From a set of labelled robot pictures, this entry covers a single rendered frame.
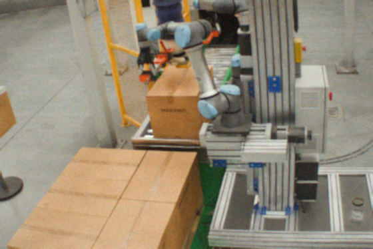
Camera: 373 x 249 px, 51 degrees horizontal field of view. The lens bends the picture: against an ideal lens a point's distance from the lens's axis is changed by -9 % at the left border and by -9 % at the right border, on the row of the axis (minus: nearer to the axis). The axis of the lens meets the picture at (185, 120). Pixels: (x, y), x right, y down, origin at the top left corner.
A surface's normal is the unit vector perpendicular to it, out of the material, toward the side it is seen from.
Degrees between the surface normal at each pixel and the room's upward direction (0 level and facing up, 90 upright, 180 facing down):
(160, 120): 90
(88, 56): 90
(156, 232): 0
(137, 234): 0
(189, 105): 90
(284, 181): 90
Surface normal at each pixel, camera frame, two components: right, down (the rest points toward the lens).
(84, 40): -0.23, 0.50
